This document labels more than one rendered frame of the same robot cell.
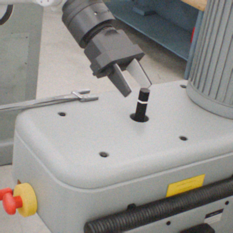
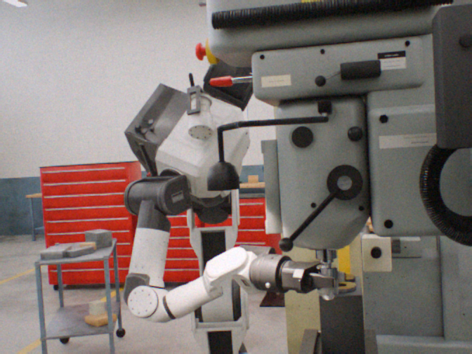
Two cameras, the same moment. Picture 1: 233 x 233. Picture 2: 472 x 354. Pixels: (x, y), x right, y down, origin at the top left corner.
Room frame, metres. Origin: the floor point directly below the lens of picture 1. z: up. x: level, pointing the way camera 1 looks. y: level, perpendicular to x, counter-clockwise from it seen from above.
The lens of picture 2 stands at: (-0.03, -0.86, 1.54)
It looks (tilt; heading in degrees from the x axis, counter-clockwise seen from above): 3 degrees down; 50
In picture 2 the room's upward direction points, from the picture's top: 3 degrees counter-clockwise
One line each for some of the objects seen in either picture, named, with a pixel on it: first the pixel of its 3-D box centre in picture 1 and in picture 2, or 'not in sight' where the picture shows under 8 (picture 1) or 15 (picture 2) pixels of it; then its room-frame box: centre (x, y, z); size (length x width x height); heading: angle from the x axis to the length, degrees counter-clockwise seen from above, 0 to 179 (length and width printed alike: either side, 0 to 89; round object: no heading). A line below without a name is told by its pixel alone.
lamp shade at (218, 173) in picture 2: not in sight; (223, 175); (0.72, 0.09, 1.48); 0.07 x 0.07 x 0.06
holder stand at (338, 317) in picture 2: not in sight; (341, 313); (1.23, 0.20, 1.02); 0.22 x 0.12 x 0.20; 39
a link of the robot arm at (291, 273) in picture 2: not in sight; (292, 275); (0.87, 0.04, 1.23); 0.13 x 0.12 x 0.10; 13
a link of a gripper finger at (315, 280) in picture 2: not in sight; (320, 282); (0.86, -0.05, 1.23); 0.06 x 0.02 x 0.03; 103
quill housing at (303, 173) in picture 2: not in sight; (324, 172); (0.89, -0.05, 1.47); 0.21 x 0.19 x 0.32; 38
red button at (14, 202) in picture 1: (13, 203); (202, 51); (0.74, 0.15, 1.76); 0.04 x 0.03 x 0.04; 38
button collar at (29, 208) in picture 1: (25, 199); (213, 50); (0.75, 0.14, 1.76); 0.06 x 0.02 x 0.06; 38
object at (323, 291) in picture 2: not in sight; (327, 282); (0.89, -0.04, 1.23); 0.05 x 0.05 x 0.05
